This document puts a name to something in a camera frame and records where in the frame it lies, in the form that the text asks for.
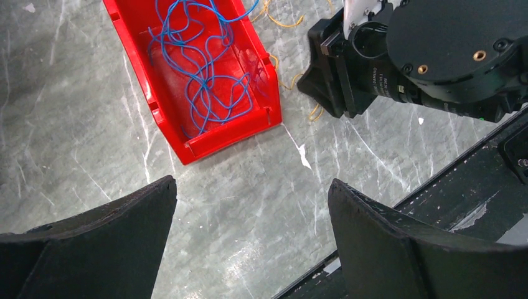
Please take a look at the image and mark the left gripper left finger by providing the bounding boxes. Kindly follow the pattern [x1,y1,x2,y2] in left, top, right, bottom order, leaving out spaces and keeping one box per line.
[1,176,177,298]

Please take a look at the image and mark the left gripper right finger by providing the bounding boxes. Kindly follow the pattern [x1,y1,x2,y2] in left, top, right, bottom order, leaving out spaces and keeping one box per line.
[328,179,527,298]

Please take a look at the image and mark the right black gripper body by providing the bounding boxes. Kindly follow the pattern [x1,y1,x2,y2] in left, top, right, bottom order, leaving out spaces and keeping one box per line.
[307,1,421,118]

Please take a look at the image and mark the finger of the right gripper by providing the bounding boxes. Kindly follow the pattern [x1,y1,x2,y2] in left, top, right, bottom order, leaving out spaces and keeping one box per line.
[297,64,345,118]

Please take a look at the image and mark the red plastic bin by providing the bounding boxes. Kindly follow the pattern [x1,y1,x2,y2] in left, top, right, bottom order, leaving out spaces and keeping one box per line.
[105,1,282,165]

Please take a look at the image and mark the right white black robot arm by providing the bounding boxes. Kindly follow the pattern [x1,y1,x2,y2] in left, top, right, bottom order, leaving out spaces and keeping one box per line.
[297,1,527,122]

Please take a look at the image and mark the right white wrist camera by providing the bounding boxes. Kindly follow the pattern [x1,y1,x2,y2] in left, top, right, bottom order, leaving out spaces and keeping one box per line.
[342,0,383,40]

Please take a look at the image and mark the black aluminium base frame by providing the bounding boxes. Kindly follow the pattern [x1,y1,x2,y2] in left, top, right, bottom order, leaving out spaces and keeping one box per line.
[278,109,527,298]

